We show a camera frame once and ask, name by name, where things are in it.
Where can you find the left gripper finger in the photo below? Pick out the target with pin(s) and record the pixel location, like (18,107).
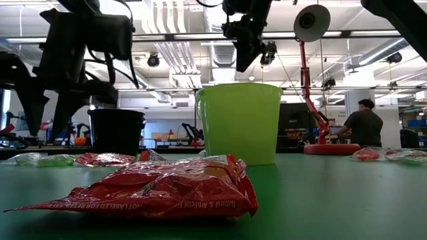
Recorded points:
(26,90)
(83,96)

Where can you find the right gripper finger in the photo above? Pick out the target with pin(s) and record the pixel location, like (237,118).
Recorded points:
(247,53)

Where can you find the red Skittles candy pack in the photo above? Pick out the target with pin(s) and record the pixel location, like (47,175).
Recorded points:
(106,159)
(160,193)

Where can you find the clear wrapper red candy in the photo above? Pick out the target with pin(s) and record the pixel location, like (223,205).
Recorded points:
(367,154)
(418,155)

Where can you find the black background robot arm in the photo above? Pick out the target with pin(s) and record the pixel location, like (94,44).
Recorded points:
(193,133)

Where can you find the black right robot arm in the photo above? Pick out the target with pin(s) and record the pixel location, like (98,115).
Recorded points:
(400,20)

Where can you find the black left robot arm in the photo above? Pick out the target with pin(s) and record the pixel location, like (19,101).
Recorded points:
(80,5)

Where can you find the clear wrapper green candy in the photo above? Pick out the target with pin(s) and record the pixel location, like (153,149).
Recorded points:
(412,162)
(50,161)

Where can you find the black ceiling spotlight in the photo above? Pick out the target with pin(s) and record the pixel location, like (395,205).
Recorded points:
(153,60)
(269,55)
(395,57)

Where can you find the orange pumpkin bucket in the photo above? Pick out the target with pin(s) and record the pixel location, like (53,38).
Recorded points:
(80,141)

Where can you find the black plastic bucket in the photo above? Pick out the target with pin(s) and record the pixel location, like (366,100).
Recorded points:
(116,133)

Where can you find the red desk lamp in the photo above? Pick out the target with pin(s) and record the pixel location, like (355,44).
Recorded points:
(312,23)

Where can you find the green plastic bucket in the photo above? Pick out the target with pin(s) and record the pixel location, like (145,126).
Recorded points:
(240,123)

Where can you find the black monitor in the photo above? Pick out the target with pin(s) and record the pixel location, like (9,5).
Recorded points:
(297,123)

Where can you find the black hanging device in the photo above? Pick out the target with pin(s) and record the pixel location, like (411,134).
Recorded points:
(328,82)

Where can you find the person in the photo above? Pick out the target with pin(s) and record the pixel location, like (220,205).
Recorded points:
(363,126)

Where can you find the green table mat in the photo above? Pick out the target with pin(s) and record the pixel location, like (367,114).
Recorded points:
(333,200)

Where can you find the blue storage bins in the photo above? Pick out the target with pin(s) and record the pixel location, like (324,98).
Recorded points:
(417,123)

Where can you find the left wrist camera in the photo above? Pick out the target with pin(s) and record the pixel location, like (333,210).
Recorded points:
(111,36)

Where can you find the black overhead frame bar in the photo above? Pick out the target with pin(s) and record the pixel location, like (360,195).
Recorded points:
(169,36)

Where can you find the black table frame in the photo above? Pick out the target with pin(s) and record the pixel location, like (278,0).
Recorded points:
(177,150)

